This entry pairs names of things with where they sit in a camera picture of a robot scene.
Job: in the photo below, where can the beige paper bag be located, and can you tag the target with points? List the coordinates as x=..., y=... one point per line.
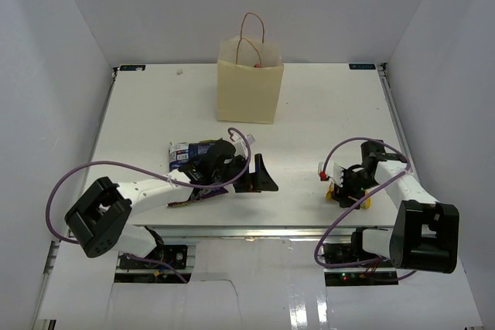
x=246, y=94

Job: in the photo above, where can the right blue corner label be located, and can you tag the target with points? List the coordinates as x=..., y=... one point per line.
x=362, y=66

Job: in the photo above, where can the blue corner label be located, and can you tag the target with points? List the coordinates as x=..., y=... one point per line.
x=362, y=66
x=131, y=67

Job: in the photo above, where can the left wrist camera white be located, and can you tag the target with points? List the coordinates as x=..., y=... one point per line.
x=249, y=140

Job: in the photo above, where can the large blue purple snack bag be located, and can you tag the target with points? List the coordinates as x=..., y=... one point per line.
x=180, y=154

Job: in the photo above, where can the left blue corner label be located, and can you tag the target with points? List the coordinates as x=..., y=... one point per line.
x=131, y=67

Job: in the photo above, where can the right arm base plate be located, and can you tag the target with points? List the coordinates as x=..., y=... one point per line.
x=375, y=274

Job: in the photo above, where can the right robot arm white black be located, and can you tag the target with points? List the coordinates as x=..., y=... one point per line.
x=425, y=233

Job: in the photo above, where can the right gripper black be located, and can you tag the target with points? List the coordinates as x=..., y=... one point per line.
x=341, y=195

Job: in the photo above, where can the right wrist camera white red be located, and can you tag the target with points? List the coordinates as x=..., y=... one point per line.
x=333, y=172

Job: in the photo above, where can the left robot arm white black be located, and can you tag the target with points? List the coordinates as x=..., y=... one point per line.
x=99, y=218

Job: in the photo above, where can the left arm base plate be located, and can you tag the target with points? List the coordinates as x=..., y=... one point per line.
x=167, y=264

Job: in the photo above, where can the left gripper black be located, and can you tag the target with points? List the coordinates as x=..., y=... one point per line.
x=251, y=183

